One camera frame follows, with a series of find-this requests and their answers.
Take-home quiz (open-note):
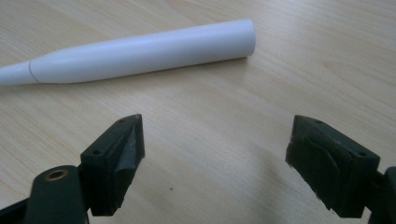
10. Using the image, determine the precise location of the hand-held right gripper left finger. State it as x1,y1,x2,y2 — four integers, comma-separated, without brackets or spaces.
79,113,146,217

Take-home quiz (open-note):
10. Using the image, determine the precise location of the white electric toothbrush handle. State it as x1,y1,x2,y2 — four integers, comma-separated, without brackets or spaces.
0,18,257,87

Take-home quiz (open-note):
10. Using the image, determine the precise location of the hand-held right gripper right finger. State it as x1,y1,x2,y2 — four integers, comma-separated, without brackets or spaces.
284,114,381,219

